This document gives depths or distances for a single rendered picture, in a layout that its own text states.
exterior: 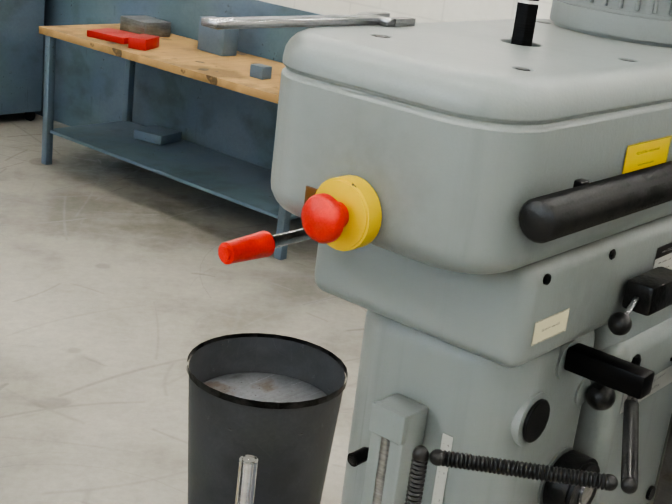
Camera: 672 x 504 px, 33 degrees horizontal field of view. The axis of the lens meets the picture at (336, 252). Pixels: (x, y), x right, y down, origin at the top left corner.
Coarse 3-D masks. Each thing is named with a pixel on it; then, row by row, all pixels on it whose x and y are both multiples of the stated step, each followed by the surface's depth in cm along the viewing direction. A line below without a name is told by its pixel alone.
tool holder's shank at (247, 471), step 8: (248, 456) 146; (240, 464) 145; (248, 464) 145; (256, 464) 145; (240, 472) 145; (248, 472) 145; (256, 472) 146; (240, 480) 146; (248, 480) 145; (240, 488) 146; (248, 488) 146; (240, 496) 146; (248, 496) 146
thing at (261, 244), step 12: (240, 240) 98; (252, 240) 99; (264, 240) 99; (276, 240) 101; (288, 240) 102; (300, 240) 104; (228, 252) 97; (240, 252) 97; (252, 252) 98; (264, 252) 100
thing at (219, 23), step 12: (372, 12) 108; (384, 12) 109; (204, 24) 91; (216, 24) 90; (228, 24) 91; (240, 24) 92; (252, 24) 93; (264, 24) 94; (276, 24) 95; (288, 24) 96; (300, 24) 97; (312, 24) 98; (324, 24) 99; (336, 24) 101; (348, 24) 102; (360, 24) 103; (372, 24) 104; (384, 24) 104; (396, 24) 105; (408, 24) 107
